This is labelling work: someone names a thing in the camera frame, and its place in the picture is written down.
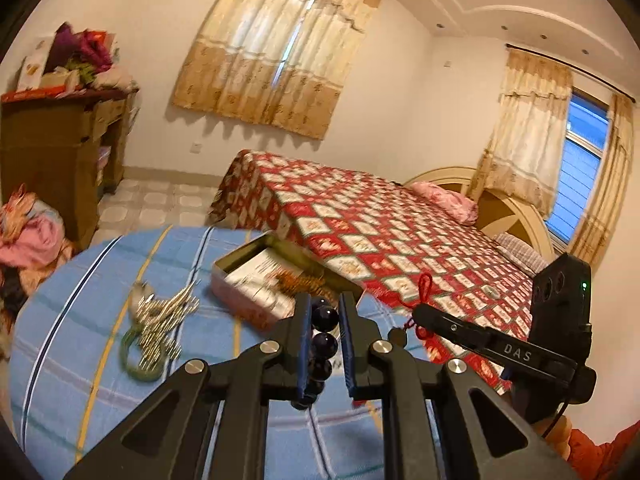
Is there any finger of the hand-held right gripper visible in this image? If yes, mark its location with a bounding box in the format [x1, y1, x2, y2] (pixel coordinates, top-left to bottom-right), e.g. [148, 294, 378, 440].
[412, 302, 597, 403]

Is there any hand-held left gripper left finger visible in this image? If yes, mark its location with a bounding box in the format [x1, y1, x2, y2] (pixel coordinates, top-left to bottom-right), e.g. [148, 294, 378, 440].
[64, 292, 313, 480]

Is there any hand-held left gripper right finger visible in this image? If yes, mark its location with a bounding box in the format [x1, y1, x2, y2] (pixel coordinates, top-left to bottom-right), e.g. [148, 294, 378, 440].
[338, 291, 581, 480]

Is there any dark purple bead bracelet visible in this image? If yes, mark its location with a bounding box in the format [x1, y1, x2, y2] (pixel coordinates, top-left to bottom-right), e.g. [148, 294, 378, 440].
[291, 297, 338, 410]

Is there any red knotted cord charm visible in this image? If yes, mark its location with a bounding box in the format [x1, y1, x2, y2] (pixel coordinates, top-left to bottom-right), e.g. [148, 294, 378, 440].
[387, 272, 436, 351]

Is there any pink tin box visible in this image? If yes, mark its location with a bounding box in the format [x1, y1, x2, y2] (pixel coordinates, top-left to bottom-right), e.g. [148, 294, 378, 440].
[210, 231, 366, 332]

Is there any silver chain jewelry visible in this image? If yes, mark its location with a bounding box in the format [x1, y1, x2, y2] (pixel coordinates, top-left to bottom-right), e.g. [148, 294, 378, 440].
[129, 280, 201, 366]

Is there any green jade bangle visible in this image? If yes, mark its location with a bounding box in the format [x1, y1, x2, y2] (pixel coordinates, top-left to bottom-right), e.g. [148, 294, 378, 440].
[120, 325, 171, 383]

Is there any person's right forearm orange sleeve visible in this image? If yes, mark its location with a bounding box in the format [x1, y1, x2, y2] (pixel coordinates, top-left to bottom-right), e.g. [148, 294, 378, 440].
[567, 420, 640, 480]

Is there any person's right hand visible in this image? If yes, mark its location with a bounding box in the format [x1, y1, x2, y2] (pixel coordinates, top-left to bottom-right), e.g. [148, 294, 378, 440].
[531, 415, 574, 461]

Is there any striped pillow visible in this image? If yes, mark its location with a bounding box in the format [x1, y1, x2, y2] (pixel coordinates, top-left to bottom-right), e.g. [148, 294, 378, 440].
[492, 232, 551, 276]

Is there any white card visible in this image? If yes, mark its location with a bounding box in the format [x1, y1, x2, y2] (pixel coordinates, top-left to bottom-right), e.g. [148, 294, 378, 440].
[222, 250, 296, 311]

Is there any cream wooden headboard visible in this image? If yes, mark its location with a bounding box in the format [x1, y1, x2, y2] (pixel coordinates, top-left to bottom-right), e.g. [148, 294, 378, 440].
[402, 166, 556, 261]

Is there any narrow beige patterned curtain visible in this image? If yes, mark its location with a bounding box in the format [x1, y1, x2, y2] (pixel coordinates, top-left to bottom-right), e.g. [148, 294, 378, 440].
[470, 47, 573, 218]
[570, 92, 636, 273]

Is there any bed with red patterned bedspread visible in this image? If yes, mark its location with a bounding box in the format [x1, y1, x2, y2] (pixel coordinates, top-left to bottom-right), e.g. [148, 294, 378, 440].
[207, 149, 551, 396]

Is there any window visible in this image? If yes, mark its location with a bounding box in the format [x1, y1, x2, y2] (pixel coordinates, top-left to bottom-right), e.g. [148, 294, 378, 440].
[545, 87, 611, 246]

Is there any pink pillow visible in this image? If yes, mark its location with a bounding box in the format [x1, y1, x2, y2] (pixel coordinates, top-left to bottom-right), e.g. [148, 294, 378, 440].
[407, 181, 478, 226]

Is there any blue plaid cloth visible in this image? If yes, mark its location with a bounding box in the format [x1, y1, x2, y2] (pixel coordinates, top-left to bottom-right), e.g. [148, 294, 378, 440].
[10, 225, 416, 480]

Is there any heap of colourful clothes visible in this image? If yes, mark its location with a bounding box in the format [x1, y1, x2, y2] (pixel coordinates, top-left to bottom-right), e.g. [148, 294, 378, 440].
[0, 182, 76, 356]

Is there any wide beige patterned curtain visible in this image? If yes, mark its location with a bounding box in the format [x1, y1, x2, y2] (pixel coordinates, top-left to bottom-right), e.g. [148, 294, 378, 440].
[171, 0, 391, 141]

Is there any brown wooden cabinet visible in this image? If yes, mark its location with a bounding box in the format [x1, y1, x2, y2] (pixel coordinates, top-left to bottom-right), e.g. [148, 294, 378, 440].
[0, 87, 141, 251]

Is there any pile of clothes on cabinet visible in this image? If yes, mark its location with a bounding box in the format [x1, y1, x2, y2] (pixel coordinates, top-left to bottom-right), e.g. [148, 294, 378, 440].
[45, 21, 138, 92]

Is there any flat red box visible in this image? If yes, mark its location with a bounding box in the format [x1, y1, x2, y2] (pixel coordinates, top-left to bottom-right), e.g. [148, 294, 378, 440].
[0, 85, 81, 103]

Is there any white cardboard box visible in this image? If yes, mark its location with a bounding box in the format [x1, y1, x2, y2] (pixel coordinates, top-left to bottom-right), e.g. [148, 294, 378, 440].
[17, 40, 56, 91]

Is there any amber bead bracelet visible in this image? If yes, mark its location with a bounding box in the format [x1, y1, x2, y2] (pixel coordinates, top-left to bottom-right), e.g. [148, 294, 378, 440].
[270, 267, 333, 301]

